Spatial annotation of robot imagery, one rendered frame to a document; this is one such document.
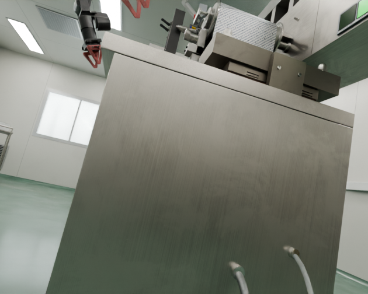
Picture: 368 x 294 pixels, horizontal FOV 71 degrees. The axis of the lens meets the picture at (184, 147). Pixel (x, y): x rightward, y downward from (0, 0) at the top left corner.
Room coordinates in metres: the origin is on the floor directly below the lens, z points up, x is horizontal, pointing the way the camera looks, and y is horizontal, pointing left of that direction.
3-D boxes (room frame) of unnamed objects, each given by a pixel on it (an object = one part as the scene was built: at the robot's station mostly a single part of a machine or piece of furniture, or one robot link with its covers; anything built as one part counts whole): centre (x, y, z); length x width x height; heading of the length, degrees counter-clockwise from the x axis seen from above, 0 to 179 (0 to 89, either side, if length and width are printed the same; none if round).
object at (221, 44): (0.74, -0.20, 1.00); 0.40 x 0.16 x 0.06; 102
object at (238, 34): (0.85, -0.13, 1.11); 0.23 x 0.01 x 0.18; 102
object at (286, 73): (0.65, -0.23, 0.96); 0.10 x 0.03 x 0.11; 102
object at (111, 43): (1.81, 0.16, 0.88); 2.52 x 0.66 x 0.04; 12
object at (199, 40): (0.91, 0.05, 1.05); 0.06 x 0.05 x 0.31; 102
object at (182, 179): (1.81, 0.14, 0.43); 2.52 x 0.64 x 0.86; 12
